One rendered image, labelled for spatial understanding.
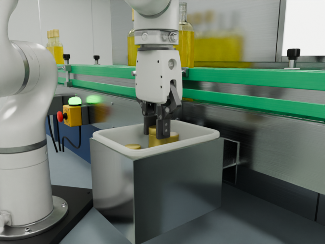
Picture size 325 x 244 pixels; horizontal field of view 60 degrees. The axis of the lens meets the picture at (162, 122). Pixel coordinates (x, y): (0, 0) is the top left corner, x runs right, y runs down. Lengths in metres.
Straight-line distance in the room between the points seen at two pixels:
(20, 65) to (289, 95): 0.54
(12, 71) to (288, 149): 0.55
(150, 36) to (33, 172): 0.40
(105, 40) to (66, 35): 0.96
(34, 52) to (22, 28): 6.01
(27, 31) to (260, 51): 6.16
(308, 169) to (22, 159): 0.58
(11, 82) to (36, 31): 6.15
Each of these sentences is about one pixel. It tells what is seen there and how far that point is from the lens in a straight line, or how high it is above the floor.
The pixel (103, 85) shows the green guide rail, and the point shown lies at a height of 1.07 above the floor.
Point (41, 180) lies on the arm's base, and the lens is 0.72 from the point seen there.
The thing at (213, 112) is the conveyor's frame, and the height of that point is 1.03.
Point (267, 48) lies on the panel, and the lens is 0.80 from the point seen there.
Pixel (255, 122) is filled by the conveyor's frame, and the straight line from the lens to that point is 0.61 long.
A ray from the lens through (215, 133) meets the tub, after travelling 0.57.
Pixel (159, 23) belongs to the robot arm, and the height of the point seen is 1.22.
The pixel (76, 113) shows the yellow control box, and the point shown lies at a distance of 1.04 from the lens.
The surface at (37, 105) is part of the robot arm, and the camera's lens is 0.72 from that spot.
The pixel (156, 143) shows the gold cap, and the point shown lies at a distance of 0.57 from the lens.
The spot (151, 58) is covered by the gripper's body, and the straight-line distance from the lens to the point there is 0.53.
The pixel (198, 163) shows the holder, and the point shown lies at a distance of 0.56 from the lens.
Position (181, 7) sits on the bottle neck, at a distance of 0.84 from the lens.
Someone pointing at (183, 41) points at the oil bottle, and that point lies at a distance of 0.82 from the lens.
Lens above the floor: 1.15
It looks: 12 degrees down
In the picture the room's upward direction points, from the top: straight up
